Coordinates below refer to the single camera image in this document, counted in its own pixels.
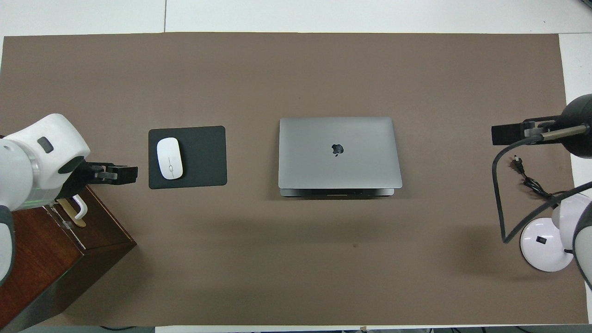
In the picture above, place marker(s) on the brown table mat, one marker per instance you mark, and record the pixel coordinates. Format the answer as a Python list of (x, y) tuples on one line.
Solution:
[(296, 254)]

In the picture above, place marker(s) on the black mouse pad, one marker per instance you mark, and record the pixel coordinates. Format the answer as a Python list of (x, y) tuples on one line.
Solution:
[(203, 157)]

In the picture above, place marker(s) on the white desk lamp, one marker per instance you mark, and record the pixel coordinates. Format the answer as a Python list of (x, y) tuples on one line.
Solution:
[(541, 249)]

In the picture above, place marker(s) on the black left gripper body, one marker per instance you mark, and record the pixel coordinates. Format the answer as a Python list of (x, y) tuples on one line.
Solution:
[(78, 178)]

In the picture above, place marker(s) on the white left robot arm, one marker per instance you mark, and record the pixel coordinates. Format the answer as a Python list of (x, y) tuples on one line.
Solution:
[(27, 162)]

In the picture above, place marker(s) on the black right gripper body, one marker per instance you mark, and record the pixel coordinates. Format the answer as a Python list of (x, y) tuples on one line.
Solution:
[(578, 115)]

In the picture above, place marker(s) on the grey laptop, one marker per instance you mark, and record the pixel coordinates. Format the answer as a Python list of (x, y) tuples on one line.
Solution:
[(360, 152)]

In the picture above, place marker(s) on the dark brown wooden box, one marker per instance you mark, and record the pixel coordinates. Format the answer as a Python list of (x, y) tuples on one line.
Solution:
[(69, 259)]

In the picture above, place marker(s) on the white computer mouse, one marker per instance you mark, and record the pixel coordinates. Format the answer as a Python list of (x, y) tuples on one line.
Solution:
[(169, 157)]

